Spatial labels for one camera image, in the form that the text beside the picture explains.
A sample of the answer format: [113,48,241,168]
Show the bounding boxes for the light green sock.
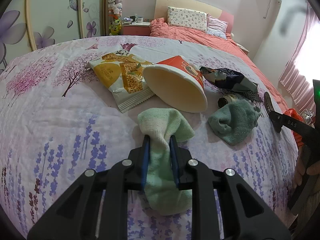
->
[138,108,195,216]

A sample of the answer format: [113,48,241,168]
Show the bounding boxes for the pink striped curtain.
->
[279,8,319,112]

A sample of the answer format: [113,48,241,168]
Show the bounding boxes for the dark green sock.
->
[208,99,261,146]

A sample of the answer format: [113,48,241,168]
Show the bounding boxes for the small black round object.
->
[217,94,241,108]

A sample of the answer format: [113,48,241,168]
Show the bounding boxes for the dark crumpled snack wrapper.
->
[200,66,263,102]

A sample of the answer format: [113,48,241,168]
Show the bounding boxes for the red paper noodle cup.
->
[143,55,208,113]

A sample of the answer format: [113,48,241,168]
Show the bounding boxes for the floral lavender bed sheet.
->
[1,36,298,237]

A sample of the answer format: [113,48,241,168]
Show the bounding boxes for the yellow snack bag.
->
[87,50,154,113]

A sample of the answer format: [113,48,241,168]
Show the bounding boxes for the pink striped pillow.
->
[206,14,228,40]

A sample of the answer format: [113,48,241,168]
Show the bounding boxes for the coral pink quilt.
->
[150,17,289,112]

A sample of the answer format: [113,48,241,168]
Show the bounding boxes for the pink bedside table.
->
[122,22,151,36]

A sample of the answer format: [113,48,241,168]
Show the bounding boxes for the floral white pillow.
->
[168,7,207,32]

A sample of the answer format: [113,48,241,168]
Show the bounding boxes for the beige and pink headboard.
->
[153,0,234,34]

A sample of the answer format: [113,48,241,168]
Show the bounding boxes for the plush toy stack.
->
[107,0,123,36]

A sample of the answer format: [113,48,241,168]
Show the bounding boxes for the floral wardrobe doors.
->
[1,0,105,72]

